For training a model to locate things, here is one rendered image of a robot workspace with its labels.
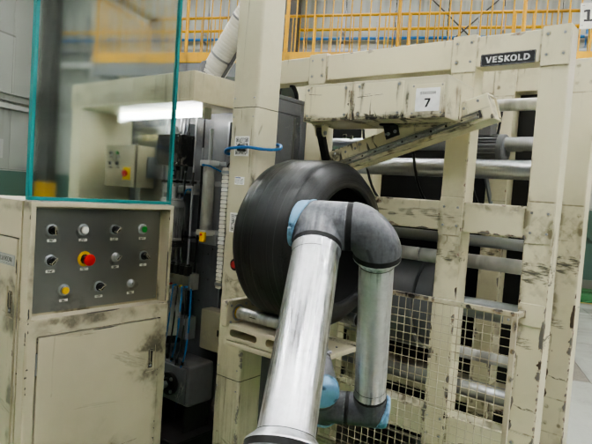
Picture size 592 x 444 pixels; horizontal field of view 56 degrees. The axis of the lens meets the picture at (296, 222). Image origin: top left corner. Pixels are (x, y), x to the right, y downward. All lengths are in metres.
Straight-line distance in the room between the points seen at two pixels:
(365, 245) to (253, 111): 0.96
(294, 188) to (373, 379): 0.63
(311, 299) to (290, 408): 0.23
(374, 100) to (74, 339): 1.33
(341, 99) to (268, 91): 0.28
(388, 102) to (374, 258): 0.90
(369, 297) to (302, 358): 0.33
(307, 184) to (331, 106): 0.52
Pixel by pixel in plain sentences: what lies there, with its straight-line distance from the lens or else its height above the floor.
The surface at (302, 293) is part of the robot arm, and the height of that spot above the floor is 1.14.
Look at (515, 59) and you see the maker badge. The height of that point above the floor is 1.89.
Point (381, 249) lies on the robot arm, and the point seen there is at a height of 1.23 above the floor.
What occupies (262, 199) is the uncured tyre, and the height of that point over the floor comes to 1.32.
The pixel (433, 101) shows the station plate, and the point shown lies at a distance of 1.98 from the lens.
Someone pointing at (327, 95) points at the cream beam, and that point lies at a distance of 2.21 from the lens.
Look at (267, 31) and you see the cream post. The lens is 2.16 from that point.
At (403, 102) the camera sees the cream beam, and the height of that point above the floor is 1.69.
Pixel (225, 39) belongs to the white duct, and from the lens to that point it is 2.68.
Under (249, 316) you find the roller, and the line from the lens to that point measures 1.98.
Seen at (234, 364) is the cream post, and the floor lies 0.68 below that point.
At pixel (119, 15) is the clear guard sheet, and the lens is 2.09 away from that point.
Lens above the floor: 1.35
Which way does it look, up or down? 3 degrees down
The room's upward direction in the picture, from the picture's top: 4 degrees clockwise
